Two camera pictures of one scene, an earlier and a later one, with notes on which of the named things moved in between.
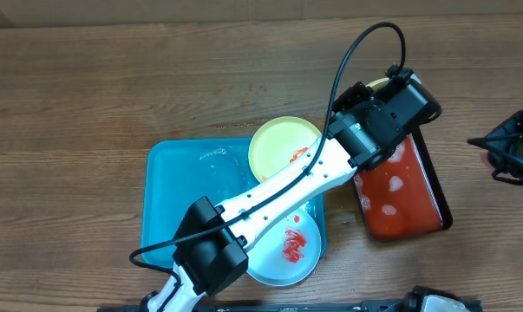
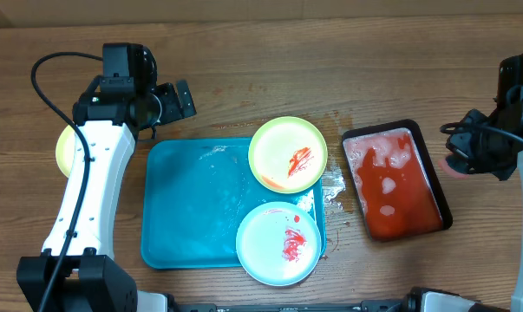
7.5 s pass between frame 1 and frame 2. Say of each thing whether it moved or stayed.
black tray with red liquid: stayed
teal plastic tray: stayed
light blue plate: stayed
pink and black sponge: moved
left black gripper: moved
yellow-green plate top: stayed
